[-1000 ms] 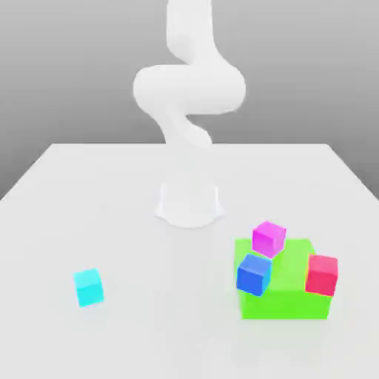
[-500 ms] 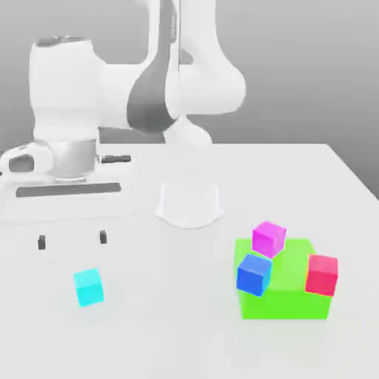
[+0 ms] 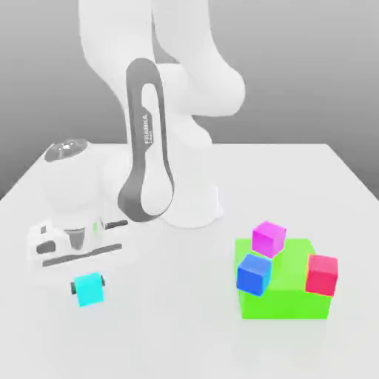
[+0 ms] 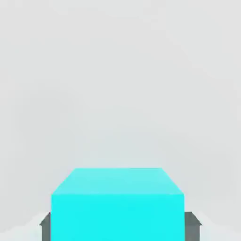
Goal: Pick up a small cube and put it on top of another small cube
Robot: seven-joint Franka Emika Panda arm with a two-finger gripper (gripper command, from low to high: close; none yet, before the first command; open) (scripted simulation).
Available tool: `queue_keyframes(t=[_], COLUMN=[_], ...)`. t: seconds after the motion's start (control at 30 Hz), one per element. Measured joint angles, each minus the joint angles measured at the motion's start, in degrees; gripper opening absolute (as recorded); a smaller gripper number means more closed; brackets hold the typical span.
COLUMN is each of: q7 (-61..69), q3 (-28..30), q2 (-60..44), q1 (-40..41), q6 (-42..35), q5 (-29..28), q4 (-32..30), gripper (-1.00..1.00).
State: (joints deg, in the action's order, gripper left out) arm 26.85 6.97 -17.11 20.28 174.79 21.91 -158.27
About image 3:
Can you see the small magenta cube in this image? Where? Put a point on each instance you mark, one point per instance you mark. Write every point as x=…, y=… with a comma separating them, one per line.
x=268, y=241

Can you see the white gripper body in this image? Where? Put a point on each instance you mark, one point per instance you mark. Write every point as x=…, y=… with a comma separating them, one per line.
x=83, y=262

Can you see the large green box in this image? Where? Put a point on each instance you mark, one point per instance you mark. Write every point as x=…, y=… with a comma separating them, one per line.
x=285, y=305

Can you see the small blue cube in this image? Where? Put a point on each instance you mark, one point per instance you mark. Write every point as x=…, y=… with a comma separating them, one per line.
x=251, y=276

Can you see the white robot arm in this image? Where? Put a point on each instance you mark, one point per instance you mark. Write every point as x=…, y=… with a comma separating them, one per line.
x=183, y=88

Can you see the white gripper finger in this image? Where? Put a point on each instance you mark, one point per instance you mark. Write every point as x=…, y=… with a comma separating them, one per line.
x=103, y=280
x=72, y=287

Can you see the small red cube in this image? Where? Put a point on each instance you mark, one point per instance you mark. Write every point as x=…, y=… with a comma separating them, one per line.
x=321, y=276

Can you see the small cyan cube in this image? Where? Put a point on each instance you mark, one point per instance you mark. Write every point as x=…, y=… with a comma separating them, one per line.
x=88, y=289

